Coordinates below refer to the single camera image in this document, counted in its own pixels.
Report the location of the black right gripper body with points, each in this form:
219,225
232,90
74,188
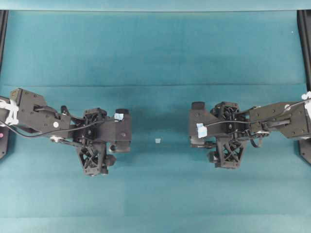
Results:
242,130

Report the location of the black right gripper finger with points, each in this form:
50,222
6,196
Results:
225,113
228,153

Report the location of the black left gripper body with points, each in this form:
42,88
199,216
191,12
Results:
77,133

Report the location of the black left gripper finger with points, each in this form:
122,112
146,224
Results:
91,116
94,158

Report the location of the dark threaded metal shaft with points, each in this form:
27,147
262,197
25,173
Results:
198,143

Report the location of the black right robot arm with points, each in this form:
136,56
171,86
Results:
292,119

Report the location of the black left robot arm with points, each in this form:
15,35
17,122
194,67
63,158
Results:
27,111

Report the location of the teal table cloth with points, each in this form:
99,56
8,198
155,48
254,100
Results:
154,57

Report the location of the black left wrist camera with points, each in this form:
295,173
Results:
117,130

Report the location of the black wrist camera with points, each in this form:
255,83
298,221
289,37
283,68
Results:
199,122
117,130

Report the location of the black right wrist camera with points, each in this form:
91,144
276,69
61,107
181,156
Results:
199,122

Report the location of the black right table rail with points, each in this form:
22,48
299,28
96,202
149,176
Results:
304,28

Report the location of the black table rail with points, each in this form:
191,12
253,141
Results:
304,28
3,28

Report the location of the black left table rail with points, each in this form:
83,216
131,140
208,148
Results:
3,28

